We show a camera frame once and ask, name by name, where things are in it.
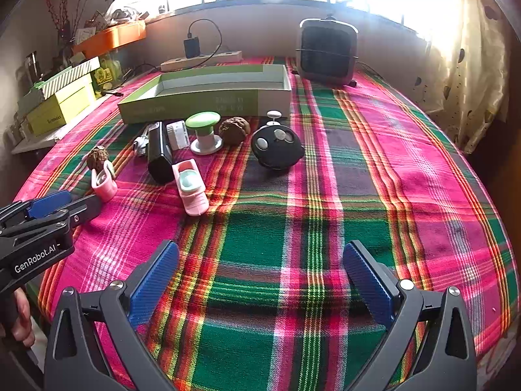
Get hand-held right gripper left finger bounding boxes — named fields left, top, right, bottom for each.
left=44, top=239, right=180, bottom=391

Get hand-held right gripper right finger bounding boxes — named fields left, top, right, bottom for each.
left=343, top=239, right=477, bottom=391

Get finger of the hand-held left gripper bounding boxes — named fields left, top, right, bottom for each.
left=0, top=194, right=102, bottom=239
left=0, top=189, right=73, bottom=221

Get small pink toy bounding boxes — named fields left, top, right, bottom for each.
left=90, top=161, right=119, bottom=202

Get brown walnut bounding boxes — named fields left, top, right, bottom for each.
left=86, top=146, right=110, bottom=172
left=218, top=117, right=250, bottom=146

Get white cable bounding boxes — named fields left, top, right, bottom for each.
left=134, top=124, right=152, bottom=159

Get pink holder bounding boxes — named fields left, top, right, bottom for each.
left=172, top=160, right=209, bottom=217

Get black rectangular device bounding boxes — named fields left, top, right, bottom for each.
left=147, top=121, right=176, bottom=185

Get green cardboard box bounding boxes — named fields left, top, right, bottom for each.
left=117, top=64, right=293, bottom=125

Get person's left hand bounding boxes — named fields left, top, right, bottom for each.
left=12, top=287, right=35, bottom=349

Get yellow box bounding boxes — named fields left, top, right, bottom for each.
left=25, top=75, right=97, bottom=137

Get pink green plaid blanket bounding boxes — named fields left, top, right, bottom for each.
left=12, top=55, right=519, bottom=391

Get white ribbed device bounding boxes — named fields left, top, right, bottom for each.
left=167, top=120, right=190, bottom=151

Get striped box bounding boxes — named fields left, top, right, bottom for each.
left=35, top=56, right=101, bottom=100

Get yellow green packet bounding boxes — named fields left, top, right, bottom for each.
left=94, top=58, right=123, bottom=87

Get green topped white knob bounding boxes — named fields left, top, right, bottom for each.
left=185, top=112, right=224, bottom=155

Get orange plastic tray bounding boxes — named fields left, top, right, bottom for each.
left=72, top=20, right=147, bottom=58

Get beige power strip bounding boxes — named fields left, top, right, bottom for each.
left=161, top=50, right=243, bottom=72

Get dried flower branches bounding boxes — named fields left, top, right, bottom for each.
left=43, top=0, right=94, bottom=45

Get cream dotted curtain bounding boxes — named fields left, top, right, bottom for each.
left=423, top=0, right=509, bottom=153

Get grey space heater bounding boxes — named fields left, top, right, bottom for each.
left=294, top=15, right=361, bottom=88

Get black cable with plug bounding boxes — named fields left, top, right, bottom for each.
left=95, top=63, right=163, bottom=98

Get black charger cable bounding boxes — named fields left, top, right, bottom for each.
left=187, top=18, right=224, bottom=55

